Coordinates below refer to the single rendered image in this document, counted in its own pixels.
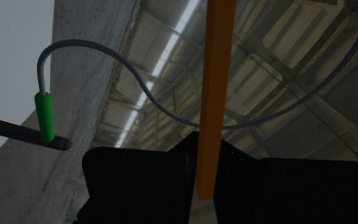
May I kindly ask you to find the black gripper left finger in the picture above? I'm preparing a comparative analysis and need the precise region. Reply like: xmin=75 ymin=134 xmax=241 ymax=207
xmin=82 ymin=131 xmax=199 ymax=224

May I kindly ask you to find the orange handle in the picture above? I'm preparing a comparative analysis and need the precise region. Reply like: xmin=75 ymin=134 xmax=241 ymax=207
xmin=195 ymin=0 xmax=236 ymax=200

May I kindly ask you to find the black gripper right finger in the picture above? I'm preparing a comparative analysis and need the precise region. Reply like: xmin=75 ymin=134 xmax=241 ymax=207
xmin=213 ymin=139 xmax=358 ymax=224

